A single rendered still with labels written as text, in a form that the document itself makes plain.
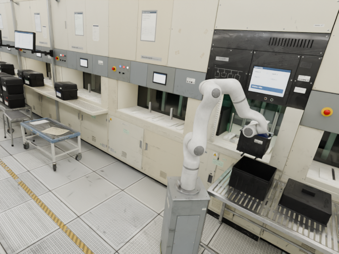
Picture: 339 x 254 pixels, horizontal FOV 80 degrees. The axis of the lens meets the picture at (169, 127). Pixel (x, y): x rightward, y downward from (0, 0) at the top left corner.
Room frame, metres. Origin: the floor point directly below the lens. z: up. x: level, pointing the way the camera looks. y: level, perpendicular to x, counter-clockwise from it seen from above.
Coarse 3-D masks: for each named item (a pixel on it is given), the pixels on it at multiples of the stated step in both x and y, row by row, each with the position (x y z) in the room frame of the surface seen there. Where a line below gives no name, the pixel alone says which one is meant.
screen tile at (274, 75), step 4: (272, 72) 1.74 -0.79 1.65; (272, 76) 1.73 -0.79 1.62; (276, 76) 1.72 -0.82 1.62; (280, 76) 1.70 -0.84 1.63; (284, 80) 1.68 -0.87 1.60; (268, 84) 1.74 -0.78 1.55; (272, 84) 1.73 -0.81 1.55; (276, 84) 1.71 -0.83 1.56; (280, 84) 1.69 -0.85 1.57; (284, 84) 1.68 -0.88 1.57
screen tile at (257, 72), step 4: (256, 72) 1.81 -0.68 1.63; (260, 72) 1.79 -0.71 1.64; (264, 72) 1.77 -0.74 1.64; (264, 76) 1.77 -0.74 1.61; (268, 76) 1.75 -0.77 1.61; (252, 80) 1.82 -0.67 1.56; (256, 80) 1.80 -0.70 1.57; (260, 80) 1.78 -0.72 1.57; (264, 80) 1.76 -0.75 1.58; (264, 84) 1.76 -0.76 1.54
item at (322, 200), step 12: (288, 180) 1.40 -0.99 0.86; (288, 192) 1.24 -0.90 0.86; (300, 192) 1.26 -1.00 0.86; (312, 192) 1.23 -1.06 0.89; (324, 192) 1.30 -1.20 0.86; (288, 204) 1.19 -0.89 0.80; (300, 204) 1.15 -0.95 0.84; (312, 204) 1.14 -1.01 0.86; (324, 204) 1.15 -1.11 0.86; (312, 216) 1.10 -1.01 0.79; (324, 216) 1.07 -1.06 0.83
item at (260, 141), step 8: (240, 136) 1.57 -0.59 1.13; (256, 136) 1.50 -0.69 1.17; (272, 136) 1.52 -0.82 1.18; (240, 144) 1.56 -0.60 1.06; (248, 144) 1.52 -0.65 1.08; (256, 144) 1.49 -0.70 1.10; (264, 144) 1.46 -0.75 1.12; (248, 152) 1.51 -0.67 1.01; (256, 152) 1.48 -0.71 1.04; (264, 152) 1.48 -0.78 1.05
